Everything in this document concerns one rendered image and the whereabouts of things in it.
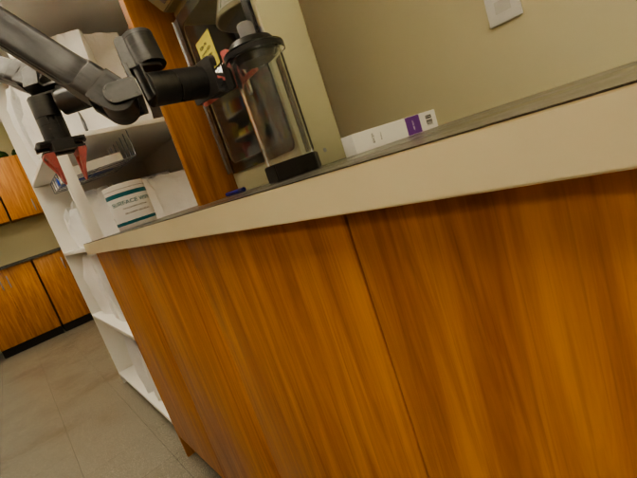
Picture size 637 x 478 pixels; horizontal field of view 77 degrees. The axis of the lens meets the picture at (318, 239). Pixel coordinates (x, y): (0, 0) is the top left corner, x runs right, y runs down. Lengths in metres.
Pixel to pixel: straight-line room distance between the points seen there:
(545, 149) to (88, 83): 0.69
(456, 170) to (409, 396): 0.27
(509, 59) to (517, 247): 0.77
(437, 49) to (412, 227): 0.82
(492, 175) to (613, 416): 0.19
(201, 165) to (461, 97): 0.69
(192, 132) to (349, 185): 0.85
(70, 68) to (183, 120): 0.41
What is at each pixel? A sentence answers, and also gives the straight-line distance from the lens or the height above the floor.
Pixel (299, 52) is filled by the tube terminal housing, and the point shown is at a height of 1.17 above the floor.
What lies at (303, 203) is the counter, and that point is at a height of 0.92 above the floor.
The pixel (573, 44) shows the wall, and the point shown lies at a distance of 1.00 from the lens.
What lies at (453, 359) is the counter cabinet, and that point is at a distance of 0.39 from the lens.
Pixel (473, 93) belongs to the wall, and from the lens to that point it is 1.09.
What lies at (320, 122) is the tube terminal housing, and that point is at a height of 1.03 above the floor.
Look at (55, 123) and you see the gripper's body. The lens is 1.14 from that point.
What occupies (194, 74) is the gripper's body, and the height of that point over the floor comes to 1.17.
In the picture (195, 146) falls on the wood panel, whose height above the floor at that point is 1.09.
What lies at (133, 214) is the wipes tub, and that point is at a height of 0.98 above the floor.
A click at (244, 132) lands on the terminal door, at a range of 0.99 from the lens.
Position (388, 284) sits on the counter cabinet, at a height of 0.82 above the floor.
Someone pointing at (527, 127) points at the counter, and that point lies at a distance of 0.25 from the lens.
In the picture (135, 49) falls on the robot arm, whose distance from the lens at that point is 0.81.
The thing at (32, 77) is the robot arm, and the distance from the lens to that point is 1.18.
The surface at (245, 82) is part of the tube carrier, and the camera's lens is 0.72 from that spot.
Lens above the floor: 0.95
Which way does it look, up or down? 10 degrees down
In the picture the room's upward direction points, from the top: 19 degrees counter-clockwise
